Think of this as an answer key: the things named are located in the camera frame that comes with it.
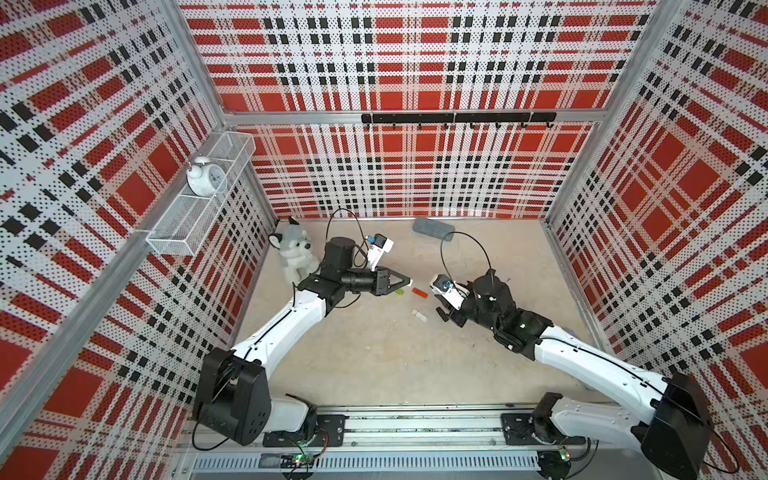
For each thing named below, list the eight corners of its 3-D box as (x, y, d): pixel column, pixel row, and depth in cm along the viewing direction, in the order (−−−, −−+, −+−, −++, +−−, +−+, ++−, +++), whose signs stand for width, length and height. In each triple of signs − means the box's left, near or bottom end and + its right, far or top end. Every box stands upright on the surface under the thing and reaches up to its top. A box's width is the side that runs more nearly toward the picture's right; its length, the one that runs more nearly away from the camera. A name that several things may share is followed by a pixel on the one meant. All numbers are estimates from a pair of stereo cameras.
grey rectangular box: (411, 235, 120) (411, 227, 117) (414, 222, 125) (415, 215, 121) (452, 242, 118) (453, 234, 114) (454, 229, 122) (455, 221, 119)
